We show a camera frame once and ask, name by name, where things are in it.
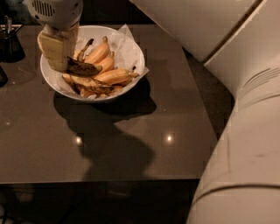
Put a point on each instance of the spotted brown ripe banana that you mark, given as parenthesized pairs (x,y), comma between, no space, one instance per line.
(78,68)

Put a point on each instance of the white paper bowl liner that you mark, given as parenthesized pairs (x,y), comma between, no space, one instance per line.
(129,66)

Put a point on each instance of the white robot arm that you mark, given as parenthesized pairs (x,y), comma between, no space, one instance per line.
(238,41)

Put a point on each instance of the yellow-orange banana top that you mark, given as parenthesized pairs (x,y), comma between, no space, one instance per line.
(99,53)

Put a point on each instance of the white ceramic bowl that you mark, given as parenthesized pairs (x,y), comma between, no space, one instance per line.
(128,55)

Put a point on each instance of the orange banana middle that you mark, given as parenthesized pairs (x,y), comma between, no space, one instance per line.
(108,63)

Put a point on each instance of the yellow banana right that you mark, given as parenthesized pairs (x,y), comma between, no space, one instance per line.
(115,76)

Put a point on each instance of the dark mesh pen holder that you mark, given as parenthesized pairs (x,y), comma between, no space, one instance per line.
(10,48)

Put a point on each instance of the dark round object left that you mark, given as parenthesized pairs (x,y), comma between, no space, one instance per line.
(3,77)

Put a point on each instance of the long spotted banana left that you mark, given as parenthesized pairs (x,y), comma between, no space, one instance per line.
(88,84)

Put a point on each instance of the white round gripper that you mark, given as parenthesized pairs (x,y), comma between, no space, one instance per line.
(59,13)

